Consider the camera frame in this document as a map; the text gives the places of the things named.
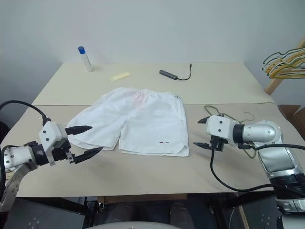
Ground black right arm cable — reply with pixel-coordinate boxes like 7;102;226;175
209;140;305;192

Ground black table frame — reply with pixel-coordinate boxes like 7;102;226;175
14;190;279;229

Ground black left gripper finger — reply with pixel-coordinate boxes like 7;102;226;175
64;125;93;137
72;146;104;165

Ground dark green wire hanger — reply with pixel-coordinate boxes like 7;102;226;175
203;104;258;159

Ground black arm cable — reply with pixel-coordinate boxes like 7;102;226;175
209;140;305;192
0;100;52;126

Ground dark rounded shape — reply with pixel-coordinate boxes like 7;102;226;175
170;202;194;225

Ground grey USB hub with cable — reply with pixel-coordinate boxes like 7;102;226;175
159;62;194;81

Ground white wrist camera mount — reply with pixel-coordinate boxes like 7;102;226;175
206;115;239;141
39;121;69;166

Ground white bottle with blue cap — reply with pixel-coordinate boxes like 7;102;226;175
77;45;93;73

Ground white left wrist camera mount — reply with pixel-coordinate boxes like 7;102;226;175
39;121;69;166

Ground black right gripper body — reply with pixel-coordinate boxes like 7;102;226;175
209;135;227;152

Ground wooden clothes rack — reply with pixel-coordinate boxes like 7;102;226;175
263;35;305;96

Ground white shorts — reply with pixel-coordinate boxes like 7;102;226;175
65;87;190;157

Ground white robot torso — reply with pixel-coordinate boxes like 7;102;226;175
91;220;173;229

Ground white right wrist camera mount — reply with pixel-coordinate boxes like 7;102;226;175
206;115;239;141

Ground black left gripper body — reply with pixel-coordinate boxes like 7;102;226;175
52;139;77;165

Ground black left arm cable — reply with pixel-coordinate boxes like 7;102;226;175
0;100;52;126

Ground thin white cable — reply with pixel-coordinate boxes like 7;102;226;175
229;207;239;229

